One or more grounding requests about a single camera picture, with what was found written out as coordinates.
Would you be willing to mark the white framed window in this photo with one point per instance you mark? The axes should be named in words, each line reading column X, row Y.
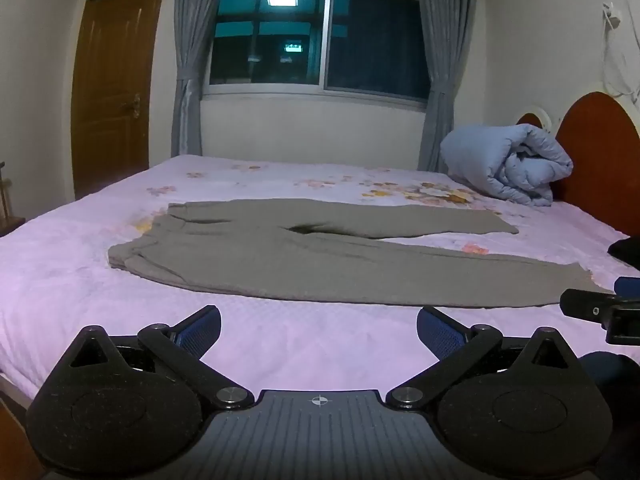
column 320, row 35

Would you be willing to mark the dark blue cloth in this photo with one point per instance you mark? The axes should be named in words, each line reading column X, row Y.
column 612, row 372

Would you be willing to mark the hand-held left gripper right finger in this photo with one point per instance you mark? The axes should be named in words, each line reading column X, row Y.
column 441, row 332

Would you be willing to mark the grey pants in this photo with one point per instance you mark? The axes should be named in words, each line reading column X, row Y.
column 300, row 265

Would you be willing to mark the wooden chair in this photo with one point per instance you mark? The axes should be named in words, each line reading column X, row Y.
column 6, row 195

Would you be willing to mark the brown wooden door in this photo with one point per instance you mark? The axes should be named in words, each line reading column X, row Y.
column 115, row 75

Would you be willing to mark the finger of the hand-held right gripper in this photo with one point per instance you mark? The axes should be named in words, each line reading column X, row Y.
column 582, row 305
column 629, row 285

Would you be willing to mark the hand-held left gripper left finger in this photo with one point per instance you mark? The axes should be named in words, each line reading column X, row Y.
column 199, row 332

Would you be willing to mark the light blue rolled quilt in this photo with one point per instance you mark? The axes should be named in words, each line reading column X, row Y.
column 492, row 162

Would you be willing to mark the brown wooden headboard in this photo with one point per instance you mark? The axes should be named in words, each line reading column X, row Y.
column 597, row 160

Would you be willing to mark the grey curtain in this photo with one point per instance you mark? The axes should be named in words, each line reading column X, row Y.
column 192, row 60
column 445, row 60

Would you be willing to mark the black garment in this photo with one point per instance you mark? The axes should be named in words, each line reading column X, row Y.
column 627, row 251

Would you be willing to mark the bed with pink floral sheet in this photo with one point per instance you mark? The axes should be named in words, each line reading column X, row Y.
column 320, row 332

